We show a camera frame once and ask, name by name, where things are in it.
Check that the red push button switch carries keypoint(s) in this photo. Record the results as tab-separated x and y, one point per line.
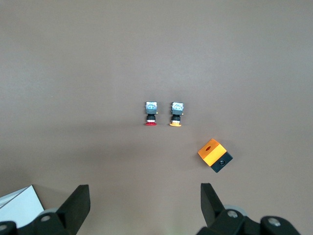
150	110

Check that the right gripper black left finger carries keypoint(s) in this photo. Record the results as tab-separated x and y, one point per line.
66	215

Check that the orange push button switch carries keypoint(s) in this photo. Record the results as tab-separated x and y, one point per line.
176	110

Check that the orange box with black base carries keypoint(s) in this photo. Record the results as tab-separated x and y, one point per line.
211	153

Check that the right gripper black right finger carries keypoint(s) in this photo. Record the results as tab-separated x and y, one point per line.
220	220

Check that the white drawer cabinet shell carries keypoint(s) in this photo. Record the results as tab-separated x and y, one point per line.
19	205

